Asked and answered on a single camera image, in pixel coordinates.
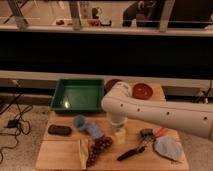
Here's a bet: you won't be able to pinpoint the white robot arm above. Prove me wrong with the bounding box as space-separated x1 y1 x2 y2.
101 82 213 141

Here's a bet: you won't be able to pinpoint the dark grape bunch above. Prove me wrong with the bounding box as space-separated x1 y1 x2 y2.
86 136 113 167

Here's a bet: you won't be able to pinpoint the blue crumpled cloth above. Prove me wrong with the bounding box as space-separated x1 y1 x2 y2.
73 115 104 139

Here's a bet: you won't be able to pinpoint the blue grey cloth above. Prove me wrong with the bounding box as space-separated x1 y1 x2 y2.
154 136 183 161

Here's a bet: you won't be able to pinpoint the wooden board table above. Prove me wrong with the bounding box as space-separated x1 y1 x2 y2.
35 82 190 171

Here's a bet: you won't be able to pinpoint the red brown bowl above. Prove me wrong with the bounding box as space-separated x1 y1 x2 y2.
132 83 153 100

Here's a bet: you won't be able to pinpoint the green plastic tray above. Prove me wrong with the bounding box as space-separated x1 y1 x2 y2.
50 78 104 114

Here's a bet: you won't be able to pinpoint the purple bowl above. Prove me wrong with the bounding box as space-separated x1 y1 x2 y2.
104 79 120 93

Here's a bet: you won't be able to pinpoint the black handled knife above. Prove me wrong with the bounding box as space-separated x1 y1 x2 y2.
117 146 146 161

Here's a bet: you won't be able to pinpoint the orange handled tool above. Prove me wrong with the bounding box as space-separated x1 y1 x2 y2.
139 127 168 145

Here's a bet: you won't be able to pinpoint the black floor cables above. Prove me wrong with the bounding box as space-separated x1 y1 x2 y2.
0 85 34 164

